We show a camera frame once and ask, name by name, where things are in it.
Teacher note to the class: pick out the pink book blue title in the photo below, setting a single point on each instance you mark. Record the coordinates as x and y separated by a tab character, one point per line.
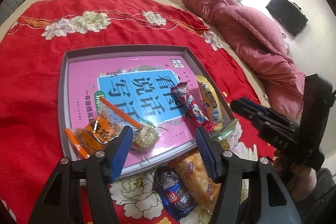
131	100

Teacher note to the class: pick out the person's right hand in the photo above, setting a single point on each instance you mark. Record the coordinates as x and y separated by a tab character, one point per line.
302	179

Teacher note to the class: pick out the black television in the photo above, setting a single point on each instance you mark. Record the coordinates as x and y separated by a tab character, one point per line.
288	14

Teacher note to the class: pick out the blue cookie packet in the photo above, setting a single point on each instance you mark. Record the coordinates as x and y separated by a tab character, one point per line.
177	201

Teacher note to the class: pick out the silver wrapped chocolate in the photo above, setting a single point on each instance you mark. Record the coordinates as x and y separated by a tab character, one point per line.
168	179

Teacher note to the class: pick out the shallow grey cardboard box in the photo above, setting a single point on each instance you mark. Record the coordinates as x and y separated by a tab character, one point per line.
136	98

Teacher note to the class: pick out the small pink candy wrapper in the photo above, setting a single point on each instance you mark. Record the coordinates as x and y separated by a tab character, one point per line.
265	96

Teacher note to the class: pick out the red cow milk candy stick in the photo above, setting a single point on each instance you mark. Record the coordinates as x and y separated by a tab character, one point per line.
192	109

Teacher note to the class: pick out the orange pack fried snack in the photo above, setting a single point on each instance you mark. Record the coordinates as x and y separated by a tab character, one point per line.
106	126

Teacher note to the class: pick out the clear pack round cracker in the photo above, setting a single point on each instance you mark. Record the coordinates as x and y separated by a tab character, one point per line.
144	138

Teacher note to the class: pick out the gold wafer snack bar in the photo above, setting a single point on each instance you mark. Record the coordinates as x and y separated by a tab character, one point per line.
210	100

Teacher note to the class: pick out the green yellow cake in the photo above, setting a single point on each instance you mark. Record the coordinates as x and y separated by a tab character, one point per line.
229	135

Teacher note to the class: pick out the clear pack yellow puffs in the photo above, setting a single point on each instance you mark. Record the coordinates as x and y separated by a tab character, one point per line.
190	169

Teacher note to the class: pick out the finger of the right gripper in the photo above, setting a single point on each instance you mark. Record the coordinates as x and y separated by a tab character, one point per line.
253	105
247	113

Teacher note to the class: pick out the pink quilted blanket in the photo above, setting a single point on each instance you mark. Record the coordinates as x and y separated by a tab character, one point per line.
257	40

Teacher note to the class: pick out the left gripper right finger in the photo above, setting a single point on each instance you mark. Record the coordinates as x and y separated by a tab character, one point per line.
250	191

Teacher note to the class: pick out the red floral cloth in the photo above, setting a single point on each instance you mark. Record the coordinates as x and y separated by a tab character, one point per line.
31	55

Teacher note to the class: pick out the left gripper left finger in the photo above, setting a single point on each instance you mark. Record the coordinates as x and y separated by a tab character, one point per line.
59	200

